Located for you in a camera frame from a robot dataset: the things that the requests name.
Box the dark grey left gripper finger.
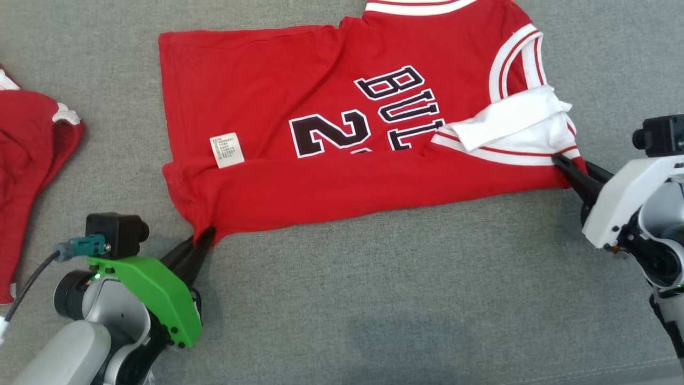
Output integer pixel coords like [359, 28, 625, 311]
[160, 229, 209, 276]
[179, 228, 216, 291]

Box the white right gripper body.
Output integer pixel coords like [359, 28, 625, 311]
[580, 154, 684, 251]

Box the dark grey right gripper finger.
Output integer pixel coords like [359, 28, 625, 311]
[585, 160, 616, 184]
[551, 153, 605, 208]

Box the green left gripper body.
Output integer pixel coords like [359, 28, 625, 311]
[87, 256, 204, 349]

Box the red basketball jersey black print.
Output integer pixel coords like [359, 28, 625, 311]
[159, 0, 588, 248]

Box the red shorts white waistband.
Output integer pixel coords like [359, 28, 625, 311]
[0, 65, 85, 305]

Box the teal cable connector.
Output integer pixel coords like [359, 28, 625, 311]
[53, 235, 110, 263]

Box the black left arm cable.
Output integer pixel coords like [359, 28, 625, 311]
[0, 249, 62, 343]

